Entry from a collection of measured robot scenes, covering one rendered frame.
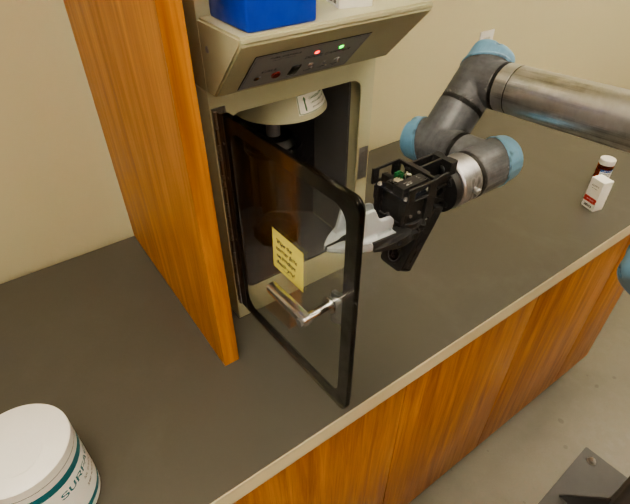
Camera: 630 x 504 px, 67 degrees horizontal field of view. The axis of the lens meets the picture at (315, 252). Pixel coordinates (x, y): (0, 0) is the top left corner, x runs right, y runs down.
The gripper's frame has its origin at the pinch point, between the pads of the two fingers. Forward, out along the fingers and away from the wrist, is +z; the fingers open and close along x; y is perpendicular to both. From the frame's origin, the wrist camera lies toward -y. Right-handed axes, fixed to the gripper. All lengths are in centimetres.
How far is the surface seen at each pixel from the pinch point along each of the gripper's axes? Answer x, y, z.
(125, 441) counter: -14.1, -34.5, 30.8
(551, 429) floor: 14, -127, -100
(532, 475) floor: 19, -127, -79
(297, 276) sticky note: -5.9, -8.1, 2.1
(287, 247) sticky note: -8.1, -4.1, 2.2
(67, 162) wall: -70, -13, 18
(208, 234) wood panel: -17.4, -4.0, 9.8
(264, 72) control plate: -20.0, 16.3, -2.9
